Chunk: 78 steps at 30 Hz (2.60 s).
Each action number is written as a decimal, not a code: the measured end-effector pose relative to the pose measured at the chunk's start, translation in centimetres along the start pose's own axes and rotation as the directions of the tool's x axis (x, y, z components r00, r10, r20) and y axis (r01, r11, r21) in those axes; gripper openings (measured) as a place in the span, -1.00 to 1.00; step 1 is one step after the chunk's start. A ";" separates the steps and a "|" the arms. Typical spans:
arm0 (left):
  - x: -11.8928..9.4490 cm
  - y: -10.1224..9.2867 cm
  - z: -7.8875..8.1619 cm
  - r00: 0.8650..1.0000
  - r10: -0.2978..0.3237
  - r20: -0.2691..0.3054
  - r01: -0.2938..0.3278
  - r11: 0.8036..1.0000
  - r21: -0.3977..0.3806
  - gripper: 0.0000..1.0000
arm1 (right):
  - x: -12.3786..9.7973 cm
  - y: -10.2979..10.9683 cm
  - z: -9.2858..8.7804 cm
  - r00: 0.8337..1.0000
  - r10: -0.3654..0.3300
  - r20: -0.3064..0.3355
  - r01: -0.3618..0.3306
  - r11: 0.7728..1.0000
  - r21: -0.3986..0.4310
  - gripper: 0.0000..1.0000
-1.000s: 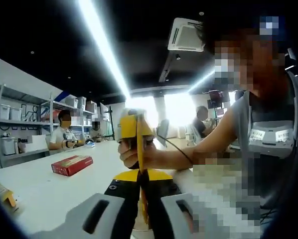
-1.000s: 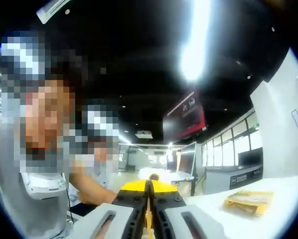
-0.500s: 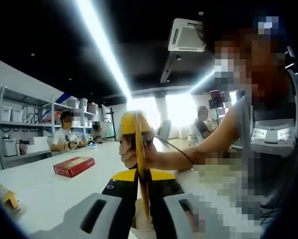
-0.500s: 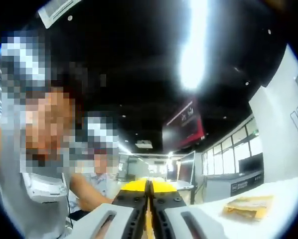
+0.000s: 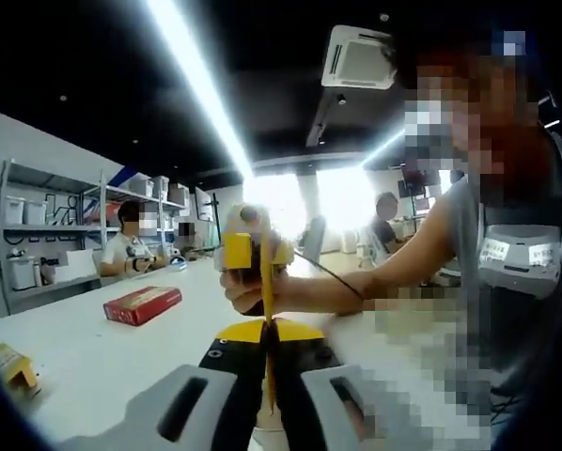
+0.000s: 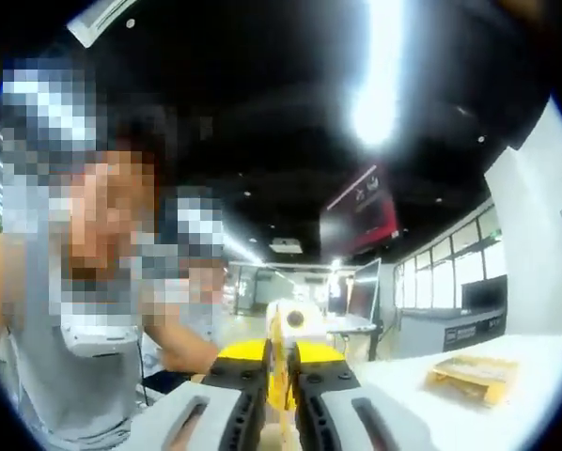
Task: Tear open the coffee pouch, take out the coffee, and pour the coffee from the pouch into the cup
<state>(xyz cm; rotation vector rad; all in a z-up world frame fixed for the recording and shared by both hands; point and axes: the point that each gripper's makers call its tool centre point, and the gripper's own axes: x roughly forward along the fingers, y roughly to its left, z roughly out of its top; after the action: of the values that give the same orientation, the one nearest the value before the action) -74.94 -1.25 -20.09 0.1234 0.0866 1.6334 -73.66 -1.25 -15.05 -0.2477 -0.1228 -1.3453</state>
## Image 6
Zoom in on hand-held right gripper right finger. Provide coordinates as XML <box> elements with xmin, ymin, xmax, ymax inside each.
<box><xmin>289</xmin><ymin>342</ymin><xmax>435</xmax><ymax>451</ymax></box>

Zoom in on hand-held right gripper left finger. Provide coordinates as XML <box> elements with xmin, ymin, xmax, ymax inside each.
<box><xmin>120</xmin><ymin>338</ymin><xmax>271</xmax><ymax>451</ymax></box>

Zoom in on yellow coffee pouch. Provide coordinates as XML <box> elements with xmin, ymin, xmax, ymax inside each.
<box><xmin>261</xmin><ymin>303</ymin><xmax>305</xmax><ymax>451</ymax></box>

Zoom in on yellow cardboard box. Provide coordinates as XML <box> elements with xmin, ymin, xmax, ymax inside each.
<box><xmin>424</xmin><ymin>355</ymin><xmax>520</xmax><ymax>410</ymax></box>

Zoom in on white laptop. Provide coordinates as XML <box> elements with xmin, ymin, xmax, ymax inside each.
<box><xmin>327</xmin><ymin>257</ymin><xmax>383</xmax><ymax>335</ymax></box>

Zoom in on white chest device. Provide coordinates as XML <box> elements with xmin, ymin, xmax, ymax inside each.
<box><xmin>62</xmin><ymin>323</ymin><xmax>142</xmax><ymax>359</ymax></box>

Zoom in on person in grey shirt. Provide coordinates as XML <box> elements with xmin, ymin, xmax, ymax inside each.
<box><xmin>0</xmin><ymin>234</ymin><xmax>226</xmax><ymax>445</ymax></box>

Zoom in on black cabinet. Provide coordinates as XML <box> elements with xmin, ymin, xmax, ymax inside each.
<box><xmin>400</xmin><ymin>274</ymin><xmax>510</xmax><ymax>354</ymax></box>

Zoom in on glass partition windows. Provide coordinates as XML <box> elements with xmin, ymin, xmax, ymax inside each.
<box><xmin>393</xmin><ymin>196</ymin><xmax>506</xmax><ymax>312</ymax></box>

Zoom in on long ceiling light strip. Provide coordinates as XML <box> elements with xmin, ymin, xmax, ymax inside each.
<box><xmin>346</xmin><ymin>0</ymin><xmax>414</xmax><ymax>148</ymax></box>

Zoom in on black chest device cable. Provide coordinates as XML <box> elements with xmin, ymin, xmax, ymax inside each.
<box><xmin>133</xmin><ymin>335</ymin><xmax>153</xmax><ymax>408</ymax></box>

